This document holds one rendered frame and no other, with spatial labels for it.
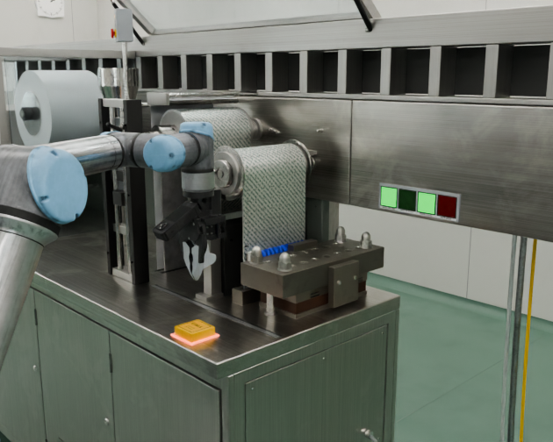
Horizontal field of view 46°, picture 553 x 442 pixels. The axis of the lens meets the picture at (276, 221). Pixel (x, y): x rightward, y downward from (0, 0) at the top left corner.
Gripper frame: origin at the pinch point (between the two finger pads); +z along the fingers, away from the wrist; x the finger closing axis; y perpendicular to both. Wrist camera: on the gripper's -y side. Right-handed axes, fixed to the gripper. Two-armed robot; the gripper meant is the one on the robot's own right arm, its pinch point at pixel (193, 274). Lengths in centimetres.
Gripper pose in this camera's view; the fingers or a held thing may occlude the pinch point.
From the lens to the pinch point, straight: 154.8
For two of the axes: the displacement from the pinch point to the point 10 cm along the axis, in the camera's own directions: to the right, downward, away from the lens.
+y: 7.3, -1.5, 6.7
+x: -6.9, -1.6, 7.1
